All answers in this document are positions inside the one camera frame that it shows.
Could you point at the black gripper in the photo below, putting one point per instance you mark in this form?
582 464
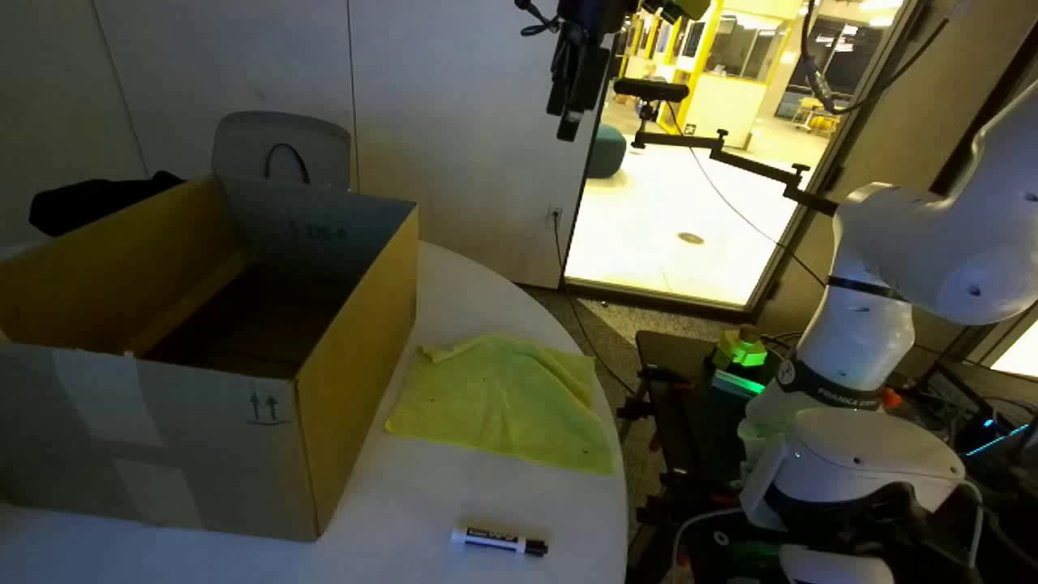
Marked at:
578 63

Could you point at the yellow microfiber towel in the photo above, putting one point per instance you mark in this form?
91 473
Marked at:
507 397

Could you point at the black and white marker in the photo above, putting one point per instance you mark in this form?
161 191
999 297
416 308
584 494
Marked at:
492 539

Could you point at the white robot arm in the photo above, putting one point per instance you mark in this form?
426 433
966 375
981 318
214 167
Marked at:
824 464

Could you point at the green lit control box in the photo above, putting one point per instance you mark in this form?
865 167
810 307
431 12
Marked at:
737 365

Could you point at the open cardboard box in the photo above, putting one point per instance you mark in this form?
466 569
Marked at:
207 357

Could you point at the black cloth bundle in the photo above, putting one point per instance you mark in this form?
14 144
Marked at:
72 205

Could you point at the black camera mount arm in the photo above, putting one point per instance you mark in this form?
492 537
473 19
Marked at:
660 92

